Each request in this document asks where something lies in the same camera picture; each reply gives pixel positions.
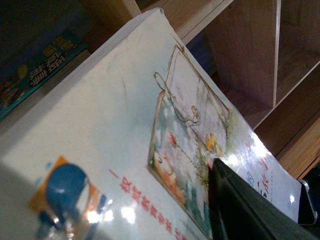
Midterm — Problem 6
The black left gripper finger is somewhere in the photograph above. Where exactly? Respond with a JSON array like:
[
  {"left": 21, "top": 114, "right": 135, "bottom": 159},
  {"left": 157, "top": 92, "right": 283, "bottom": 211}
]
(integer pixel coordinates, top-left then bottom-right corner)
[{"left": 208, "top": 158, "right": 315, "bottom": 240}]

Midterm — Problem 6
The wooden bookshelf unit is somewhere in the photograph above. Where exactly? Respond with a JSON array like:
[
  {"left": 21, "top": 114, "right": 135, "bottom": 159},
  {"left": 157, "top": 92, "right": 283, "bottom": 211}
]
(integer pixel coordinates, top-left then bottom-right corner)
[{"left": 81, "top": 0, "right": 320, "bottom": 179}]

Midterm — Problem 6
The white illustrated paperback book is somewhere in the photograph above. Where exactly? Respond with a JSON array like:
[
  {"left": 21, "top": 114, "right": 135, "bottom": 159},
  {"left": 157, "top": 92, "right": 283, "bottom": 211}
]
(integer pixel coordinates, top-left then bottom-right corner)
[{"left": 0, "top": 8, "right": 301, "bottom": 240}]

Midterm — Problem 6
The teal cover book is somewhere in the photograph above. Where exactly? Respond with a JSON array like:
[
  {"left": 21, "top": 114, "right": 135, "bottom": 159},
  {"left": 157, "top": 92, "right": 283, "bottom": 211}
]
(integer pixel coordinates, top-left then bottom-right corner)
[{"left": 0, "top": 29, "right": 90, "bottom": 134}]

